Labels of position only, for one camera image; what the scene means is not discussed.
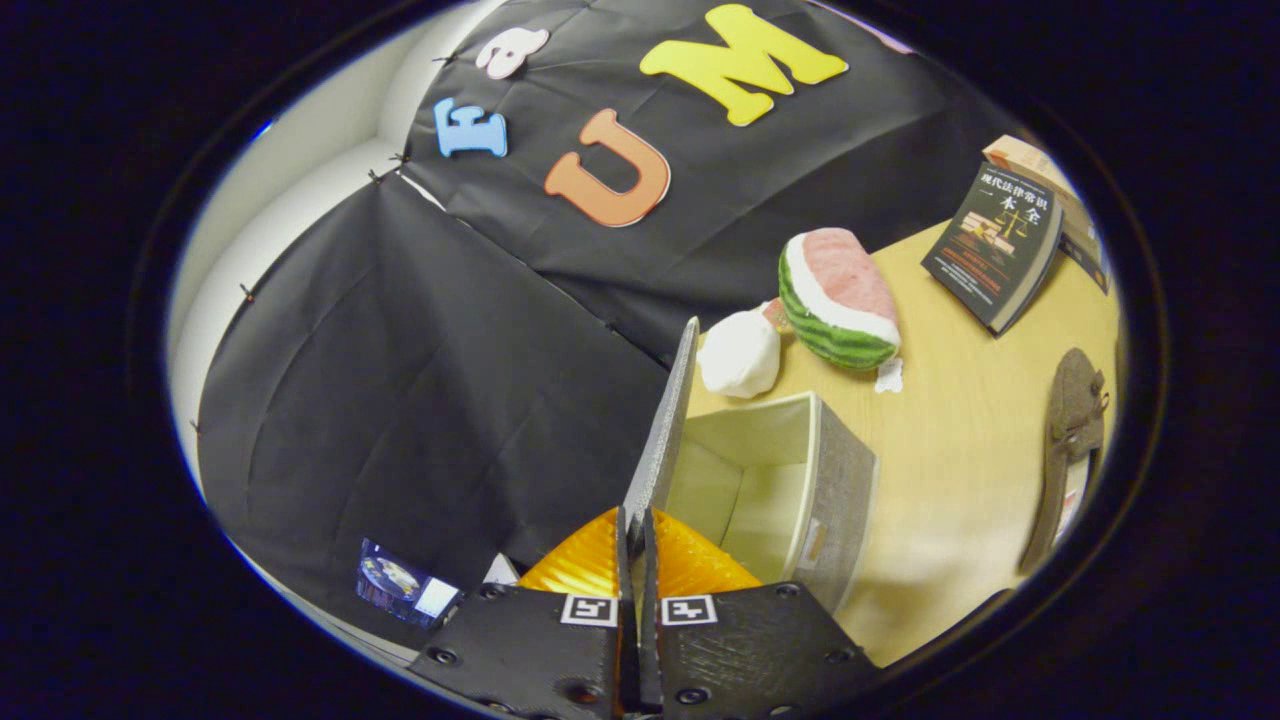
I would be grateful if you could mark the blue printed card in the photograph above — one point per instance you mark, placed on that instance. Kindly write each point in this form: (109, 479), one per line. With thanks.
(395, 580)

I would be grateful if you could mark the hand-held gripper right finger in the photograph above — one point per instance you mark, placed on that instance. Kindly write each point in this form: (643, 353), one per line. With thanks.
(750, 650)

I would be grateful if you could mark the black cover book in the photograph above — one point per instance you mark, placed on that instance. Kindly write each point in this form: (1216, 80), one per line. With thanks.
(995, 245)

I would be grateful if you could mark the brown fuzzy shoe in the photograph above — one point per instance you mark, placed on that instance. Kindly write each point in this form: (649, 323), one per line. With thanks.
(1075, 400)

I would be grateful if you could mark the grey fabric storage box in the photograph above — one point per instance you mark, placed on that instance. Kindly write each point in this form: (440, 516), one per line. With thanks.
(845, 480)

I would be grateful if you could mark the watermelon slice plush toy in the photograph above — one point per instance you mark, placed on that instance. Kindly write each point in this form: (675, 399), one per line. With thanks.
(840, 290)

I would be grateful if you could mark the blue cover book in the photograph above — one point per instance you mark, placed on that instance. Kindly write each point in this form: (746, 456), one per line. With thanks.
(1088, 262)

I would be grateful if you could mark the beige cover book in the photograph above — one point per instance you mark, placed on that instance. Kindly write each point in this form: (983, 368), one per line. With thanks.
(1020, 160)

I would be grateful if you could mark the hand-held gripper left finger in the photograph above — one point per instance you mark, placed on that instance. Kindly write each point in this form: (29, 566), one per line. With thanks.
(530, 650)

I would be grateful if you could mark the white plush toy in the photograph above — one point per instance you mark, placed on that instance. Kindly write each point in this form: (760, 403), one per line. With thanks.
(740, 355)

